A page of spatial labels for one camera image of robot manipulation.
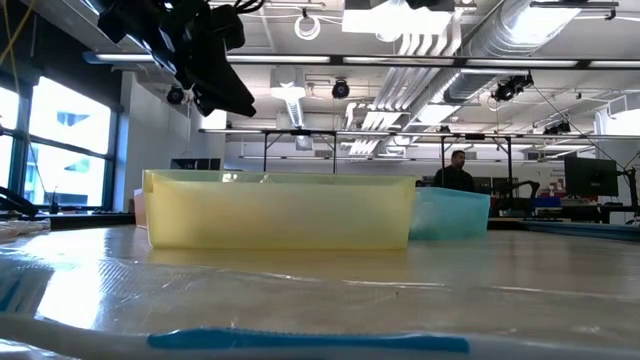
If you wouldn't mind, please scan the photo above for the long background light strip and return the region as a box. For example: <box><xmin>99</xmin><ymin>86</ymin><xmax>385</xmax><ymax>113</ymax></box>
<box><xmin>198</xmin><ymin>127</ymin><xmax>596</xmax><ymax>141</ymax></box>

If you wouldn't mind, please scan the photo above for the white LED light strip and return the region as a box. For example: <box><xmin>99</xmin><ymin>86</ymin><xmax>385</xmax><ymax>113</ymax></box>
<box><xmin>227</xmin><ymin>54</ymin><xmax>331</xmax><ymax>64</ymax></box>
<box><xmin>343</xmin><ymin>55</ymin><xmax>454</xmax><ymax>65</ymax></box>
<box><xmin>467</xmin><ymin>58</ymin><xmax>640</xmax><ymax>69</ymax></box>
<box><xmin>94</xmin><ymin>53</ymin><xmax>157</xmax><ymax>63</ymax></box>

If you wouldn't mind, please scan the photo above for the yellow translucent plastic bin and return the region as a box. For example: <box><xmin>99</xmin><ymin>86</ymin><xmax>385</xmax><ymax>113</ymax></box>
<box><xmin>142</xmin><ymin>168</ymin><xmax>419</xmax><ymax>251</ymax></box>

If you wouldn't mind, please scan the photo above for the white ceiling light panel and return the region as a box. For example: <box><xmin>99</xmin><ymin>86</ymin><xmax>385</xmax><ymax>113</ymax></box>
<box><xmin>342</xmin><ymin>0</ymin><xmax>455</xmax><ymax>36</ymax></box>

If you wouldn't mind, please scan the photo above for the dark background desk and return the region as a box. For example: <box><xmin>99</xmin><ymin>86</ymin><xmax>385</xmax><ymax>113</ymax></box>
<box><xmin>537</xmin><ymin>202</ymin><xmax>640</xmax><ymax>225</ymax></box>

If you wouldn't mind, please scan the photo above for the large window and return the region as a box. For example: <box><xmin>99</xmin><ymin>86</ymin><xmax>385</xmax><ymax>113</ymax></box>
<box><xmin>0</xmin><ymin>74</ymin><xmax>121</xmax><ymax>209</ymax></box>

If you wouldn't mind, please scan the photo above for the green translucent plastic bin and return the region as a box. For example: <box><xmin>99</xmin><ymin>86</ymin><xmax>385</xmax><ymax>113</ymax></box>
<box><xmin>408</xmin><ymin>187</ymin><xmax>491</xmax><ymax>241</ymax></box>

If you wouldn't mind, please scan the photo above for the blue toothbrush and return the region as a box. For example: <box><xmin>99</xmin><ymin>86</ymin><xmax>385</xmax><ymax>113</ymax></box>
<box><xmin>0</xmin><ymin>257</ymin><xmax>640</xmax><ymax>360</ymax></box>

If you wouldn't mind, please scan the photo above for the orange translucent plastic bin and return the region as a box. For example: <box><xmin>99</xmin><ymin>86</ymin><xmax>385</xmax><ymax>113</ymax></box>
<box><xmin>132</xmin><ymin>188</ymin><xmax>149</xmax><ymax>229</ymax></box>

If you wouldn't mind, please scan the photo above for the black computer monitor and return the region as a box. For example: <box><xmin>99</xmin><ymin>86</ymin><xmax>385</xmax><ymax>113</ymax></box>
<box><xmin>564</xmin><ymin>155</ymin><xmax>619</xmax><ymax>198</ymax></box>

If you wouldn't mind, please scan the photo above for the black overhead frame bar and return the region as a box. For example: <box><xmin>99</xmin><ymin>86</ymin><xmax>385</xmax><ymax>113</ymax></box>
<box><xmin>82</xmin><ymin>51</ymin><xmax>640</xmax><ymax>71</ymax></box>

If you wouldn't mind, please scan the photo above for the silver ventilation duct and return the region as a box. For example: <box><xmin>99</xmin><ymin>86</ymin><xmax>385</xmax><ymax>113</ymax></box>
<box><xmin>442</xmin><ymin>0</ymin><xmax>584</xmax><ymax>104</ymax></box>

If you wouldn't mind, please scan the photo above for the orange toothbrush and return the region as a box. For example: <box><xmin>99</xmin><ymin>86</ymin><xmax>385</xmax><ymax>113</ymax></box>
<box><xmin>0</xmin><ymin>227</ymin><xmax>46</xmax><ymax>244</ymax></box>

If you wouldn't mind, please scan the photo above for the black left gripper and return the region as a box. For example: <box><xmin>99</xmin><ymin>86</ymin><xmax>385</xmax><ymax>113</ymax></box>
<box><xmin>159</xmin><ymin>4</ymin><xmax>258</xmax><ymax>118</ymax></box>

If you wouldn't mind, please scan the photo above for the person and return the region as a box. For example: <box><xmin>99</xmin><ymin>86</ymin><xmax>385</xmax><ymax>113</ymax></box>
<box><xmin>431</xmin><ymin>149</ymin><xmax>477</xmax><ymax>194</ymax></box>

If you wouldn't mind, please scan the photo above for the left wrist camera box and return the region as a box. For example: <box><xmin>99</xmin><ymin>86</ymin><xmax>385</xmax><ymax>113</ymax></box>
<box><xmin>209</xmin><ymin>3</ymin><xmax>247</xmax><ymax>52</ymax></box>

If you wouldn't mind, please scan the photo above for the black background rig frame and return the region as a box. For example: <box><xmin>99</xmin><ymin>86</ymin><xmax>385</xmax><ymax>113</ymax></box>
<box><xmin>441</xmin><ymin>132</ymin><xmax>514</xmax><ymax>182</ymax></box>
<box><xmin>262</xmin><ymin>128</ymin><xmax>339</xmax><ymax>174</ymax></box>

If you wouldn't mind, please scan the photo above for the white coiled cable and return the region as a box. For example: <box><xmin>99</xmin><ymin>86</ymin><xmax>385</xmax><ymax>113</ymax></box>
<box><xmin>293</xmin><ymin>13</ymin><xmax>322</xmax><ymax>42</ymax></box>

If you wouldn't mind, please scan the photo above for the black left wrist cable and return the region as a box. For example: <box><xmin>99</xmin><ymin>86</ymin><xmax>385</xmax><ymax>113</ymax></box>
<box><xmin>232</xmin><ymin>0</ymin><xmax>266</xmax><ymax>15</ymax></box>

